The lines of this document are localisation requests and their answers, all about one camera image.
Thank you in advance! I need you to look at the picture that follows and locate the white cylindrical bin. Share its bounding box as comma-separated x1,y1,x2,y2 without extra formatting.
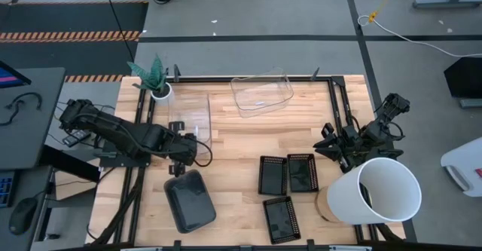
326,156,423,226

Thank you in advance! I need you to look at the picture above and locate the green artificial plant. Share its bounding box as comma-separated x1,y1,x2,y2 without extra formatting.
127,54,169,93

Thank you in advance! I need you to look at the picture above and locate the black metal table frame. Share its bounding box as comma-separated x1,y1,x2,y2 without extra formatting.
92,74,406,246

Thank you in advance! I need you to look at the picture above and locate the white floor cable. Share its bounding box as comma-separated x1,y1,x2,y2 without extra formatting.
356,14,482,59

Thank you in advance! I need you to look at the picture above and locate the white plastic object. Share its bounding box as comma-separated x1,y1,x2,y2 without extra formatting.
440,136,482,198

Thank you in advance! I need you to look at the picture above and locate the black keyboard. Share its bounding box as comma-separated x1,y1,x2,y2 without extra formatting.
0,169,17,209

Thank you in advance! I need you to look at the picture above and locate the black power adapter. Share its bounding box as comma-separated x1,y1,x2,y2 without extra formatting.
61,129,92,148

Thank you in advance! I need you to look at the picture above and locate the round wooden lamp base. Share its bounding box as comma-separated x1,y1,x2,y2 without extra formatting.
315,185,342,223

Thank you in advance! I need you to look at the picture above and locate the black hazard-striped floor mat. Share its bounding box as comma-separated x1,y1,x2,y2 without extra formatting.
0,0,150,84

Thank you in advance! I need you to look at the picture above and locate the black computer mouse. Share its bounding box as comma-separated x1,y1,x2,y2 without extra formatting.
8,196,39,237

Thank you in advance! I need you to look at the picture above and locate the black cable on desk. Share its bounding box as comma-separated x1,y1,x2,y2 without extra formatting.
0,91,44,127

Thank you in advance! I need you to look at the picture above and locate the black slatted plastic basket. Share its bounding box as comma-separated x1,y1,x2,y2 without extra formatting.
261,195,302,245
286,152,320,194
258,155,289,197

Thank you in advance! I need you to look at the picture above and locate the computer monitor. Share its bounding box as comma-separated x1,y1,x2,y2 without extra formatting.
0,60,32,90

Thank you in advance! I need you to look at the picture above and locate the white plant pot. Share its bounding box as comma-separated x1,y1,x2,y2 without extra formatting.
150,81,175,107

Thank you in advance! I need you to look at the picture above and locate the dark grey desk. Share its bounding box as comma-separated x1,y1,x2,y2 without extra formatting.
0,67,67,171

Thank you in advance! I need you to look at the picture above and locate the long thin black cable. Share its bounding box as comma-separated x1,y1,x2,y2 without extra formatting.
101,0,137,63

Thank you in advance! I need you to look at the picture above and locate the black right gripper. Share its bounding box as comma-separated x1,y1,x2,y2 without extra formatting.
313,122,361,170

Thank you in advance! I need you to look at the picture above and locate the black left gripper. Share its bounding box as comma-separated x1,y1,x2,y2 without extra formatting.
168,121,199,178

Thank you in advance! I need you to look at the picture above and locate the large smoky grey plastic bin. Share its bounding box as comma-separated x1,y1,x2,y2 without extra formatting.
163,168,218,234

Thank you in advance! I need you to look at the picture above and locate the yellow cord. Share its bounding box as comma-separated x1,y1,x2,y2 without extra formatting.
368,0,397,23

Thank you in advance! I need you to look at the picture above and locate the black box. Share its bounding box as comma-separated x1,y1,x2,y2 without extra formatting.
443,56,482,99

